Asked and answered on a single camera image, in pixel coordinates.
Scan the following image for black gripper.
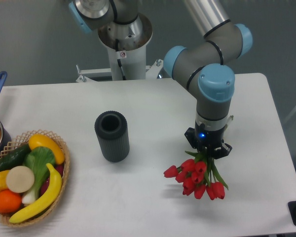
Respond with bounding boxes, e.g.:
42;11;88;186
185;119;232;158

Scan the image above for red tulip bouquet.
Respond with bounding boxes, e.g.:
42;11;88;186
163;151;228;200

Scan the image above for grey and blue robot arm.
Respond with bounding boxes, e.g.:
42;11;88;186
69;0;253;159

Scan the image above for dark grey ribbed vase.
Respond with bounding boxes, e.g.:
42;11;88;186
94;111;130;162

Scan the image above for dark red vegetable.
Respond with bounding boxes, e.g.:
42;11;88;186
39;164;64;196

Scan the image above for yellow banana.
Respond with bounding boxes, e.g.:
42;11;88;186
9;163;62;224

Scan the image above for green bok choy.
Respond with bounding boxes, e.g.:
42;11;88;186
22;147;56;206

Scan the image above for beige round radish slice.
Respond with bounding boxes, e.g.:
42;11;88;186
5;166;35;193

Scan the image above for green cucumber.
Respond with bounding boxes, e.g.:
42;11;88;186
0;144;31;172

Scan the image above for woven wicker basket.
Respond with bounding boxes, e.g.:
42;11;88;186
0;129;70;228

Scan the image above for orange fruit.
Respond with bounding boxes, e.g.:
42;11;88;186
0;190;22;214

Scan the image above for white metal base bracket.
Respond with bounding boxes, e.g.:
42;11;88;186
75;59;169;83

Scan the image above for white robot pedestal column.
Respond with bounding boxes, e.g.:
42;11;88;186
98;13;152;81

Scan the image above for black cable on pedestal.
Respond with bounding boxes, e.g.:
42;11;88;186
114;39;127;81

